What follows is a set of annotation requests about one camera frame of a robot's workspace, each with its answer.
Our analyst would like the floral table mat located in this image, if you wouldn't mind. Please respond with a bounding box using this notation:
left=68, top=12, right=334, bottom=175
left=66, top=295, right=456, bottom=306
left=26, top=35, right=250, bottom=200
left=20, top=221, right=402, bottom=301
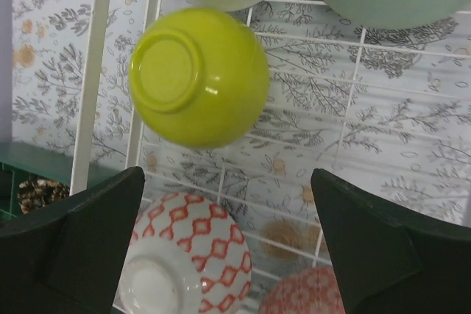
left=10, top=0, right=471, bottom=307

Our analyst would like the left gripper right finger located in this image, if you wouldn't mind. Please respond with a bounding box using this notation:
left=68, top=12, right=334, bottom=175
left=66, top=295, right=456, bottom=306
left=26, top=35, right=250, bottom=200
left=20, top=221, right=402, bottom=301
left=311, top=168, right=470, bottom=313

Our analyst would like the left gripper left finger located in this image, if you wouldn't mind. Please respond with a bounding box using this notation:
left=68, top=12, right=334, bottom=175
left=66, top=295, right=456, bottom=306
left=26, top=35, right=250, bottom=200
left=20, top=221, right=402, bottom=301
left=1, top=166, right=145, bottom=313

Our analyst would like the green compartment tray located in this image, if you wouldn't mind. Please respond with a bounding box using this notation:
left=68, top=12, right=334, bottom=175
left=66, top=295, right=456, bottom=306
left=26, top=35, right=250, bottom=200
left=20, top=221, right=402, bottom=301
left=0, top=140, right=107, bottom=223

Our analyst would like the red diamond pattern bowl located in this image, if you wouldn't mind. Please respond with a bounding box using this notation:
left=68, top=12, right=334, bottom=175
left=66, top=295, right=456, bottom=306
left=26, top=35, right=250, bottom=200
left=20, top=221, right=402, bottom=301
left=118, top=192, right=252, bottom=314

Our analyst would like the lime green bowl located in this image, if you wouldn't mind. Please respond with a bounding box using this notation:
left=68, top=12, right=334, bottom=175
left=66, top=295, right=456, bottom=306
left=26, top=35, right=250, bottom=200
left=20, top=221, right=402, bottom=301
left=129, top=7, right=270, bottom=149

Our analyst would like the red floral pattern bowl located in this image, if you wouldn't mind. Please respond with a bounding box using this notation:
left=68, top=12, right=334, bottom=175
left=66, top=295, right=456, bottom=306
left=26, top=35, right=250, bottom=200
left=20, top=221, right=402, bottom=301
left=258, top=267, right=345, bottom=314

